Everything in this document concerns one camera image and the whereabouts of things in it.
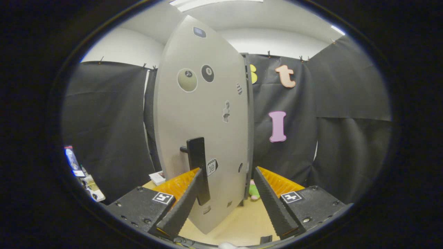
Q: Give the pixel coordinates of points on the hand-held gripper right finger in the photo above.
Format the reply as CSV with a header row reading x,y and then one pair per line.
x,y
273,204

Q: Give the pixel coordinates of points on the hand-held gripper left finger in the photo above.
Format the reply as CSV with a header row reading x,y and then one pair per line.
x,y
180,211

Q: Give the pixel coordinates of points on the grey shoe cabinet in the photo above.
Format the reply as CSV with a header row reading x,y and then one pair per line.
x,y
250,121

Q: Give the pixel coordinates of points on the light grey shoe cabinet door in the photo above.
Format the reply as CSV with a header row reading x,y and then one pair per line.
x,y
193,114

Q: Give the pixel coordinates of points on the pink and green plush toy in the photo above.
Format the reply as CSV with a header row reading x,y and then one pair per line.
x,y
253,191

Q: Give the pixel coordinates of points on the white book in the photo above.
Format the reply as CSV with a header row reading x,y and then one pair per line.
x,y
158,177

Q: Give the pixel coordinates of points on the white and yellow packet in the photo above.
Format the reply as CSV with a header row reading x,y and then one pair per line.
x,y
95,193

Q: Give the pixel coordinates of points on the black backdrop cloth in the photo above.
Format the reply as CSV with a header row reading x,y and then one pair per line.
x,y
346,145

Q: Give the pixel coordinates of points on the blue printed card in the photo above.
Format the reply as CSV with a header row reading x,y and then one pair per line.
x,y
73,160

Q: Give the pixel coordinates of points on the small ceiling light panel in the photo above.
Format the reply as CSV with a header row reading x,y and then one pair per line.
x,y
338,30

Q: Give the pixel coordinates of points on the long ceiling light panel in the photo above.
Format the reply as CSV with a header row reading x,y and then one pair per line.
x,y
193,4

